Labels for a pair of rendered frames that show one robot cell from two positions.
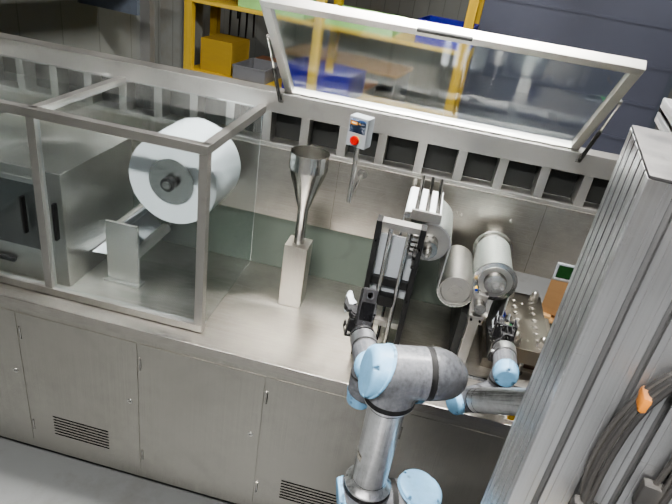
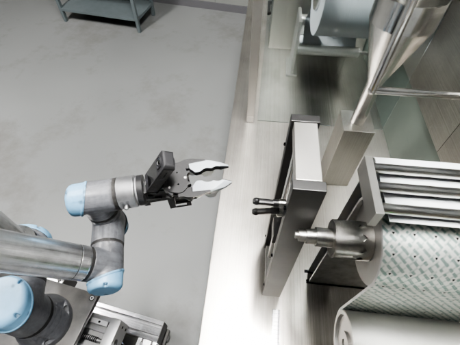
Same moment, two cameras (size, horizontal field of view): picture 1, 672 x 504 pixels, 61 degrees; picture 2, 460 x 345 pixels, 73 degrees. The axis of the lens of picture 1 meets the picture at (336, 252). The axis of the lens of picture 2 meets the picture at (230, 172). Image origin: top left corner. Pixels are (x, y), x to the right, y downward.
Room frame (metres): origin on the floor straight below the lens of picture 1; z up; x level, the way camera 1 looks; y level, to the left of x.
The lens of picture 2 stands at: (1.53, -0.52, 1.82)
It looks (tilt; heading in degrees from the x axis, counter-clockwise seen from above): 53 degrees down; 88
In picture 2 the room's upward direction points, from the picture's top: straight up
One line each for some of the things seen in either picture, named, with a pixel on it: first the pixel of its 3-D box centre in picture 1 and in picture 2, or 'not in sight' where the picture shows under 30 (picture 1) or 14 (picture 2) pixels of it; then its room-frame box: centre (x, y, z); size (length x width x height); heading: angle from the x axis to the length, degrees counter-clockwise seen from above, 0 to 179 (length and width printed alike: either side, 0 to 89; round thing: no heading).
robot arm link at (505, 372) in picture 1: (505, 368); not in sight; (1.44, -0.58, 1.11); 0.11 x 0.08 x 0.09; 172
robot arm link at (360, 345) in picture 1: (367, 360); (95, 198); (1.23, -0.13, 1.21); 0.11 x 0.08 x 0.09; 9
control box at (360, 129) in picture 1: (359, 131); not in sight; (1.83, -0.01, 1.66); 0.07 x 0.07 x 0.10; 65
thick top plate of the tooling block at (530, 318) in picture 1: (522, 325); not in sight; (1.86, -0.75, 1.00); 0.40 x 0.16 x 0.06; 172
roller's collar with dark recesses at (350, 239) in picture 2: (428, 246); (349, 239); (1.73, -0.30, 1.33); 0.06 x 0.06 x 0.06; 82
